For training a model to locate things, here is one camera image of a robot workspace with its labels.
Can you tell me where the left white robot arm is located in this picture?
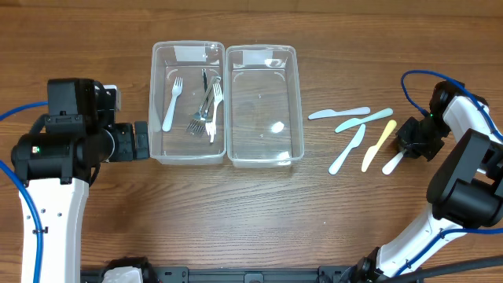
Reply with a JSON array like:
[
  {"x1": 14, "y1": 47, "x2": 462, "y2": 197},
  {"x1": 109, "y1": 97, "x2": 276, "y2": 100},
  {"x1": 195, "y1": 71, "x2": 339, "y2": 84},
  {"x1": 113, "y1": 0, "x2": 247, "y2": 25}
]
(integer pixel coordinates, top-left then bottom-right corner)
[{"x1": 1, "y1": 78, "x2": 150, "y2": 282}]

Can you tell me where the yellow plastic knife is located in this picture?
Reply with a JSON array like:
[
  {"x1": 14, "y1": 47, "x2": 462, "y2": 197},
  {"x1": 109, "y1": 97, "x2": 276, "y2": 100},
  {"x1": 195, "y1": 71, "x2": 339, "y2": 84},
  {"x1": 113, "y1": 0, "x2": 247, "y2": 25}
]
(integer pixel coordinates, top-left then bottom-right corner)
[{"x1": 362, "y1": 119, "x2": 397, "y2": 172}]

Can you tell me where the black handled utensil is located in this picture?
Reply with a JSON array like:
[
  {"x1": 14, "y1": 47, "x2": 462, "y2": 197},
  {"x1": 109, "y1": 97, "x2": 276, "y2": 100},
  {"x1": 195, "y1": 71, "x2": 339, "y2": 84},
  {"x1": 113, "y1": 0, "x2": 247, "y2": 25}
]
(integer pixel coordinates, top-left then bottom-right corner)
[{"x1": 201, "y1": 68, "x2": 208, "y2": 92}]

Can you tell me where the light teal plastic knife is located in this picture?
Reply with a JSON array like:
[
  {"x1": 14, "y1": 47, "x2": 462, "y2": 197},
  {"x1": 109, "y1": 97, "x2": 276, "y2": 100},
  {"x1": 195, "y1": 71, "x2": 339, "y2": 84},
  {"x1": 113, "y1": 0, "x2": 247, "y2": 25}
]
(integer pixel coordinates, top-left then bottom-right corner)
[{"x1": 329, "y1": 124, "x2": 366, "y2": 175}]

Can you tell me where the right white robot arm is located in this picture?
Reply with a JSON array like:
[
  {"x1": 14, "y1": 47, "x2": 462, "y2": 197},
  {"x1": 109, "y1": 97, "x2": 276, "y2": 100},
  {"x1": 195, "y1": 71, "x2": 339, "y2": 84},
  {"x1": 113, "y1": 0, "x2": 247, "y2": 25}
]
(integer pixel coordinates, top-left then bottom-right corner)
[{"x1": 338, "y1": 80, "x2": 502, "y2": 282}]

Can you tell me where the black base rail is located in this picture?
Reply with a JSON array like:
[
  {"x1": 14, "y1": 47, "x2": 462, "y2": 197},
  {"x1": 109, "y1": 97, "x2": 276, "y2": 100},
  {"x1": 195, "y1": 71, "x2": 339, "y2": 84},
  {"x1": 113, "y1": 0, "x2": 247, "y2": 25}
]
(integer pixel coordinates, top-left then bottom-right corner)
[{"x1": 78, "y1": 266, "x2": 358, "y2": 283}]

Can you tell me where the metal fork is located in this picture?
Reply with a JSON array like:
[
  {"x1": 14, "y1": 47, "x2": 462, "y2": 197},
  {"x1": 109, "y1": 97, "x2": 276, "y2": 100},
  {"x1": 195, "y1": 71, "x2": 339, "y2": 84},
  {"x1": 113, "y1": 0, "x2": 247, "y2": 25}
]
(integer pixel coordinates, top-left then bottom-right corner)
[
  {"x1": 201, "y1": 90, "x2": 214, "y2": 124},
  {"x1": 186, "y1": 75, "x2": 221, "y2": 134}
]

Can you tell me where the white plastic fork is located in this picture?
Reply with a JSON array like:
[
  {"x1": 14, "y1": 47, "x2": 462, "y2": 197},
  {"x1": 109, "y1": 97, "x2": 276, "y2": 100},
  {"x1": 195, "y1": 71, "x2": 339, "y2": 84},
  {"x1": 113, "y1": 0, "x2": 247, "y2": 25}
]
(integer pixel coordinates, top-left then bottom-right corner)
[
  {"x1": 162, "y1": 77, "x2": 183, "y2": 132},
  {"x1": 205, "y1": 83, "x2": 223, "y2": 144}
]

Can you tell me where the left blue cable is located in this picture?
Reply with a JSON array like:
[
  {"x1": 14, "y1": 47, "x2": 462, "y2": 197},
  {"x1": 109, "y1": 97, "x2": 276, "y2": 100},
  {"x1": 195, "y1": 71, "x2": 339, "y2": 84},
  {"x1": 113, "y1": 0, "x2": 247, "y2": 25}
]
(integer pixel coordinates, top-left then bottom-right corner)
[{"x1": 0, "y1": 101, "x2": 50, "y2": 283}]

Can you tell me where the pale blue plastic knife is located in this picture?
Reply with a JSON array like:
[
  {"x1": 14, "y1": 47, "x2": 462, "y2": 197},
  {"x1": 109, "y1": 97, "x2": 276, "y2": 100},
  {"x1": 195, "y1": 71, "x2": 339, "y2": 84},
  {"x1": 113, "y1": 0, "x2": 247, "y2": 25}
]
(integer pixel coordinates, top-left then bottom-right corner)
[{"x1": 308, "y1": 107, "x2": 370, "y2": 120}]

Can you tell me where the white plastic knife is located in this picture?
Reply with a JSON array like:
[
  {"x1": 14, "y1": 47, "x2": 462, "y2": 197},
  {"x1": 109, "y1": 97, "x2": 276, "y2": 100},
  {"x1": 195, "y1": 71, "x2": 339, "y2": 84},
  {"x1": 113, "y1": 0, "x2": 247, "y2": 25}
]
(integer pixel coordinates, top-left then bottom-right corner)
[{"x1": 382, "y1": 150, "x2": 406, "y2": 175}]

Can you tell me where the right clear plastic container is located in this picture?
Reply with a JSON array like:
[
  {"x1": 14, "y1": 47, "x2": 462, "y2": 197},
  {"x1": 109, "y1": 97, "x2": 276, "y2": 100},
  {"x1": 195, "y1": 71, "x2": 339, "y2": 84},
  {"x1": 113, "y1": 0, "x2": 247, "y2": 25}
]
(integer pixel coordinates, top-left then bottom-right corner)
[{"x1": 224, "y1": 44, "x2": 305, "y2": 168}]

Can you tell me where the clear plastic container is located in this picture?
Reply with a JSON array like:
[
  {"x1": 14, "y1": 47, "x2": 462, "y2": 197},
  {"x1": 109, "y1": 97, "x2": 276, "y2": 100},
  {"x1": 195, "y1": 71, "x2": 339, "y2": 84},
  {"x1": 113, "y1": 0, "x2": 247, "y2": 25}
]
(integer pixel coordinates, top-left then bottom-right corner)
[
  {"x1": 149, "y1": 40, "x2": 226, "y2": 165},
  {"x1": 224, "y1": 44, "x2": 305, "y2": 168}
]

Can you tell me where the left clear plastic container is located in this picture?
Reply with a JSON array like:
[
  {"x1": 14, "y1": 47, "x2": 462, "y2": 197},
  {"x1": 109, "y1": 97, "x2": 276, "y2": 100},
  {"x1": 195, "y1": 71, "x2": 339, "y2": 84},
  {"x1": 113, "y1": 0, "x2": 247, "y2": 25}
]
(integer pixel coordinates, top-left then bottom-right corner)
[{"x1": 149, "y1": 40, "x2": 226, "y2": 165}]

